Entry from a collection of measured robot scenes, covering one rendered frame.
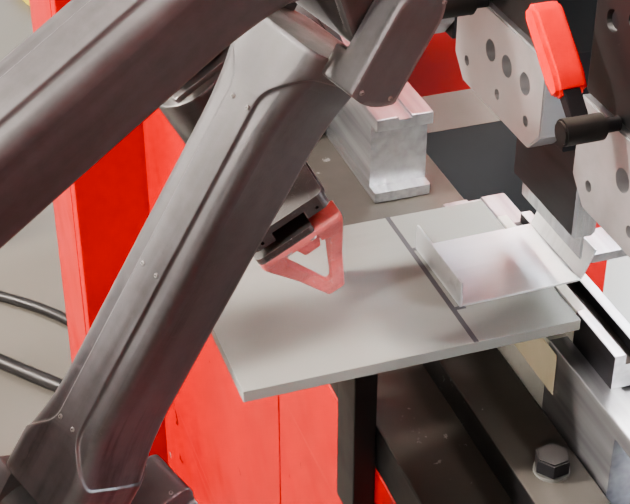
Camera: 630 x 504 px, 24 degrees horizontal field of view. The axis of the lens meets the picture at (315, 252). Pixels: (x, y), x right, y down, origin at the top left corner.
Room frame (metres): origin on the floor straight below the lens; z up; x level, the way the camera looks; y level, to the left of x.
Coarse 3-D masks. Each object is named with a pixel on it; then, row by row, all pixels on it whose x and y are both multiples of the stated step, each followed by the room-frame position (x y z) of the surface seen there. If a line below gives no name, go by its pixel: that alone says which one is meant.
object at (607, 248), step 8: (600, 232) 0.99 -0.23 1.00; (592, 240) 0.97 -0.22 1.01; (600, 240) 0.97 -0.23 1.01; (608, 240) 0.97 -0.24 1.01; (600, 248) 0.96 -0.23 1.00; (608, 248) 0.96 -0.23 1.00; (616, 248) 0.96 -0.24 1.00; (600, 256) 0.96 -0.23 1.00; (608, 256) 0.96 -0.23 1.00; (616, 256) 0.96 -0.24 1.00
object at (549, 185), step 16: (528, 160) 0.99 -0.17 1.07; (544, 160) 0.96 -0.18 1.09; (560, 160) 0.94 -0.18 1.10; (528, 176) 0.99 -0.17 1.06; (544, 176) 0.96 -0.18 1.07; (560, 176) 0.94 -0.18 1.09; (528, 192) 1.00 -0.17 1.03; (544, 192) 0.96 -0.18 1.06; (560, 192) 0.94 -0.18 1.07; (576, 192) 0.91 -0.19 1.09; (544, 208) 0.97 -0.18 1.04; (560, 208) 0.93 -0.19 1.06; (576, 208) 0.92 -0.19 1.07; (560, 224) 0.95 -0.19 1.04; (576, 224) 0.92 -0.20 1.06; (592, 224) 0.92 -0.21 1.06; (576, 240) 0.92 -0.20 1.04
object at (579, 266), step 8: (536, 216) 1.00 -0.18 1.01; (536, 224) 1.00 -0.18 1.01; (544, 224) 0.99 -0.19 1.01; (544, 232) 0.99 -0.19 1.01; (552, 232) 0.98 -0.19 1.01; (552, 240) 0.97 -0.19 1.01; (560, 240) 0.97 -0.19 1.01; (584, 240) 0.94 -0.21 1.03; (560, 248) 0.96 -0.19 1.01; (568, 248) 0.95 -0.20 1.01; (584, 248) 0.94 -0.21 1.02; (592, 248) 0.93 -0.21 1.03; (560, 256) 0.96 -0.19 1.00; (568, 256) 0.95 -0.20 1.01; (576, 256) 0.94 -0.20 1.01; (584, 256) 0.93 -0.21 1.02; (592, 256) 0.93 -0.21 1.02; (568, 264) 0.94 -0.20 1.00; (576, 264) 0.94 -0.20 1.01; (584, 264) 0.93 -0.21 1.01; (576, 272) 0.93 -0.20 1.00; (584, 272) 0.93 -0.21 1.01
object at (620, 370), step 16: (576, 288) 0.93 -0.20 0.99; (592, 288) 0.92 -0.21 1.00; (592, 304) 0.91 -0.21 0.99; (608, 304) 0.89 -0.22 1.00; (592, 320) 0.87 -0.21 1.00; (608, 320) 0.88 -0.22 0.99; (624, 320) 0.87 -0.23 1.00; (576, 336) 0.88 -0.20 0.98; (592, 336) 0.86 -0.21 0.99; (608, 336) 0.85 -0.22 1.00; (624, 336) 0.86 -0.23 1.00; (592, 352) 0.86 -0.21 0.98; (608, 352) 0.84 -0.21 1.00; (624, 352) 0.85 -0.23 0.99; (608, 368) 0.84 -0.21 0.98; (624, 368) 0.83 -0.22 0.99; (608, 384) 0.83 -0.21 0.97; (624, 384) 0.83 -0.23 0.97
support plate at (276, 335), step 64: (320, 256) 0.96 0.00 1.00; (384, 256) 0.96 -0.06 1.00; (256, 320) 0.87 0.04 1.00; (320, 320) 0.87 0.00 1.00; (384, 320) 0.87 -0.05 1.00; (448, 320) 0.87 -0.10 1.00; (512, 320) 0.87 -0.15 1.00; (576, 320) 0.87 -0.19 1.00; (256, 384) 0.80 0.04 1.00; (320, 384) 0.81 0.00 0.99
